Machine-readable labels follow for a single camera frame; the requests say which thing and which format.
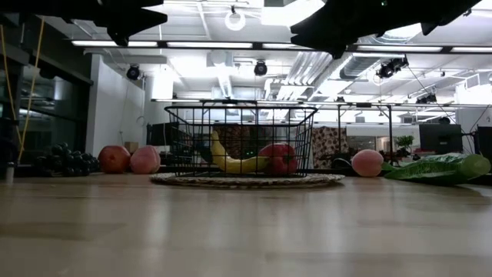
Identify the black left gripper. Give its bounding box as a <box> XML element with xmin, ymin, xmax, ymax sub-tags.
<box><xmin>0</xmin><ymin>0</ymin><xmax>168</xmax><ymax>47</ymax></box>

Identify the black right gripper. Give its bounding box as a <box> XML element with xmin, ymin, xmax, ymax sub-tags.
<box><xmin>290</xmin><ymin>0</ymin><xmax>482</xmax><ymax>59</ymax></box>

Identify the black wire basket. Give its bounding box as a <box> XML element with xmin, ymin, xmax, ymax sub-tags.
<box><xmin>164</xmin><ymin>100</ymin><xmax>318</xmax><ymax>179</ymax></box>

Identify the red bell pepper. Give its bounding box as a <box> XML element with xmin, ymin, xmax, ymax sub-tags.
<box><xmin>258</xmin><ymin>142</ymin><xmax>299</xmax><ymax>176</ymax></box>

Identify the pink peach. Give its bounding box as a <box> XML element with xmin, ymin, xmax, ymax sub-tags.
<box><xmin>351</xmin><ymin>149</ymin><xmax>384</xmax><ymax>178</ymax></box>
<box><xmin>129</xmin><ymin>145</ymin><xmax>161</xmax><ymax>175</ymax></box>

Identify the red apple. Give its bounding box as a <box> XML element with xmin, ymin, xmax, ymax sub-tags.
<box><xmin>97</xmin><ymin>145</ymin><xmax>132</xmax><ymax>175</ymax></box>

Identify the black grapes bunch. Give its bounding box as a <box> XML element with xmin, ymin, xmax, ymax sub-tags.
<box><xmin>33</xmin><ymin>142</ymin><xmax>101</xmax><ymax>178</ymax></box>

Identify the yellow banana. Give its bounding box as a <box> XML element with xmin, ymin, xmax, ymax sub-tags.
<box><xmin>210</xmin><ymin>130</ymin><xmax>270</xmax><ymax>174</ymax></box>

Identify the long green leafy vegetable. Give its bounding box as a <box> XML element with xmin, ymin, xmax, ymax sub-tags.
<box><xmin>381</xmin><ymin>152</ymin><xmax>492</xmax><ymax>186</ymax></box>

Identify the brown patterned cloth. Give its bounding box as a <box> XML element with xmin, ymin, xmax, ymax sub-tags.
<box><xmin>311</xmin><ymin>125</ymin><xmax>349</xmax><ymax>169</ymax></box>

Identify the black metal stand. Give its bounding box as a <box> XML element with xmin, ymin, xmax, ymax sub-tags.
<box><xmin>337</xmin><ymin>102</ymin><xmax>394</xmax><ymax>166</ymax></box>

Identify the black monitor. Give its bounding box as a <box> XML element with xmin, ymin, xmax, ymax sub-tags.
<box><xmin>146</xmin><ymin>122</ymin><xmax>181</xmax><ymax>146</ymax></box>
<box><xmin>418</xmin><ymin>122</ymin><xmax>464</xmax><ymax>155</ymax></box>
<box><xmin>476</xmin><ymin>125</ymin><xmax>492</xmax><ymax>161</ymax></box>

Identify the potted green plant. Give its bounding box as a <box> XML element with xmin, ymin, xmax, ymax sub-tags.
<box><xmin>394</xmin><ymin>134</ymin><xmax>416</xmax><ymax>159</ymax></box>

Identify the round woven mat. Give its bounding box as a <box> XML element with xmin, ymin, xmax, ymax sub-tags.
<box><xmin>148</xmin><ymin>172</ymin><xmax>346</xmax><ymax>189</ymax></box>

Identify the silver ventilation duct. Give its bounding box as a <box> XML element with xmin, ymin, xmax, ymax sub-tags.
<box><xmin>339</xmin><ymin>32</ymin><xmax>426</xmax><ymax>81</ymax></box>

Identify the white ring ceiling lamp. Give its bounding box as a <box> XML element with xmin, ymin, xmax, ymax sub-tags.
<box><xmin>224</xmin><ymin>9</ymin><xmax>247</xmax><ymax>32</ymax></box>

